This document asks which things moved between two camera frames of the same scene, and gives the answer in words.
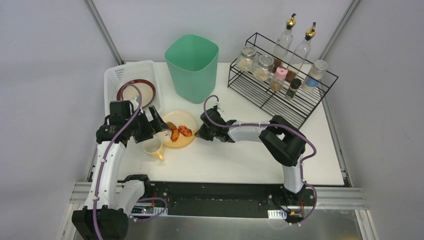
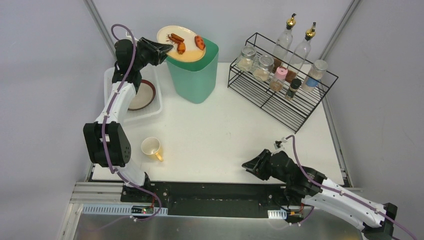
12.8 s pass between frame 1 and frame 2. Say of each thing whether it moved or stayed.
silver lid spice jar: stayed
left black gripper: moved
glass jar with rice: stayed
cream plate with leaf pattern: moved
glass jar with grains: stayed
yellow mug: stayed
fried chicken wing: moved
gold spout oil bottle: stayed
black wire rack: stayed
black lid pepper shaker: stayed
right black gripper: moved
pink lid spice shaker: stayed
